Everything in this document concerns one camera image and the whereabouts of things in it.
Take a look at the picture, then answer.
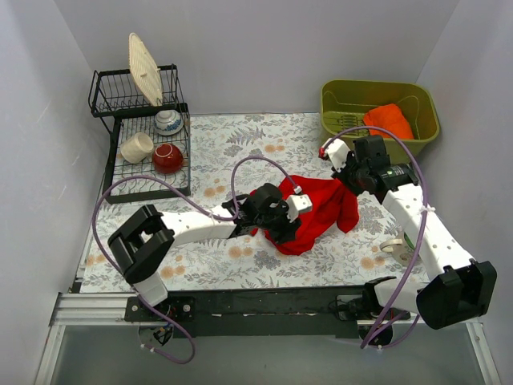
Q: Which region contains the green inside mug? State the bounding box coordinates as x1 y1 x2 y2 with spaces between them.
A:
379 238 413 265

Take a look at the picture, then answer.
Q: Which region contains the black wire dish rack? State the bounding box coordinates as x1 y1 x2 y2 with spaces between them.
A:
88 64 191 204

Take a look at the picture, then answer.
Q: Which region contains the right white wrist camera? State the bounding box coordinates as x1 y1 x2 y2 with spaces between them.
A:
319 139 350 172

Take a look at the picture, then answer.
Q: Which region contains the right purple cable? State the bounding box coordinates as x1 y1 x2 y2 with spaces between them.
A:
320 125 428 349

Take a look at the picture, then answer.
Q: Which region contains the green plastic bin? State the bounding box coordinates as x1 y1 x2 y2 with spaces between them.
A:
320 79 440 164

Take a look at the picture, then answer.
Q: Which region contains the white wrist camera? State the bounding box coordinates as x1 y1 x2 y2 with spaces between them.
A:
285 194 313 222
319 139 350 172

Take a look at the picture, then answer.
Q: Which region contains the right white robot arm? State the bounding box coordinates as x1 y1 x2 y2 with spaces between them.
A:
319 136 497 330

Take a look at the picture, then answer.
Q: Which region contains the red bowl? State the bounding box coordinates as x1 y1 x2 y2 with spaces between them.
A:
152 143 184 174

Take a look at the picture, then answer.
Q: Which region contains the floral table mat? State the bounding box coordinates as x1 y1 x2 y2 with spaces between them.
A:
79 112 450 293

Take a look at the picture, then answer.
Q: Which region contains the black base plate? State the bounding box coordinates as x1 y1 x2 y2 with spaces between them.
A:
123 285 412 338

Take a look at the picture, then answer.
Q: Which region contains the cream ceramic cup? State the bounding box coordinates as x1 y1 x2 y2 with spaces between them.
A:
120 132 154 164

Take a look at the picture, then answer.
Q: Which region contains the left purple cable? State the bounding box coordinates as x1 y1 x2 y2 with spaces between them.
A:
91 156 302 364

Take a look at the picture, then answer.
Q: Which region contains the purple cable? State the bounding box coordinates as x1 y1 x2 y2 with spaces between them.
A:
320 125 428 349
91 156 302 364

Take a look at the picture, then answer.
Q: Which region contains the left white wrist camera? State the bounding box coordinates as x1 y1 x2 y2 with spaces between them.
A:
285 194 313 222

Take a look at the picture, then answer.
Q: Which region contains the aluminium rail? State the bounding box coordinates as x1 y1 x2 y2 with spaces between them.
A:
50 291 482 326

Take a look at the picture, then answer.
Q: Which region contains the red t shirt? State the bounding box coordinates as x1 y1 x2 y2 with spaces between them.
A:
264 175 360 256

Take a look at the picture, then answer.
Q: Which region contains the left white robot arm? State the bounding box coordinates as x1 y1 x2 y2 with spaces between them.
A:
107 183 313 321

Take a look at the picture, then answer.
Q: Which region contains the cream woven plate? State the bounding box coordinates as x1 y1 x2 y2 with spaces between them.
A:
128 33 164 107

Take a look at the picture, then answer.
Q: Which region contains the orange t shirt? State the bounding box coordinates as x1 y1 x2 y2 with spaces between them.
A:
363 103 414 140

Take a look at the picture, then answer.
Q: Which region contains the blue white ceramic bowl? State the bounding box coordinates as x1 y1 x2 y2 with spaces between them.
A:
154 110 184 136

